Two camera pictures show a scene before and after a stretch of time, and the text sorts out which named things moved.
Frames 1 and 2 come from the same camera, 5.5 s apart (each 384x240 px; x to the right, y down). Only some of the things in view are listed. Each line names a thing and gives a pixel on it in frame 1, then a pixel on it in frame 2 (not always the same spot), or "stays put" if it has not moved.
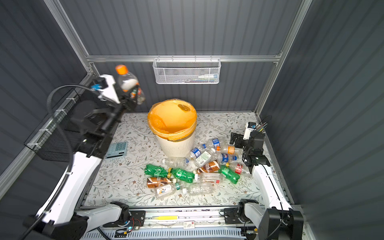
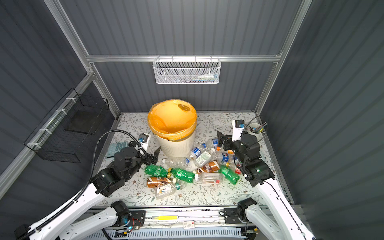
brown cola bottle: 210,167 stays put
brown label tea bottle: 153,182 stays put
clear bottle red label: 208,177 stays put
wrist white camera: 249,127 to 238,126
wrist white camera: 108,92 to 144,139
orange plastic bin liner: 172,119 stays put
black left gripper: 126,103 to 148,160
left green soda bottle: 156,171 stays put
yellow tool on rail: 167,217 stays put
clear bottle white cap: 178,162 stays put
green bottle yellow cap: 229,173 stays put
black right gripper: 235,136 to 227,142
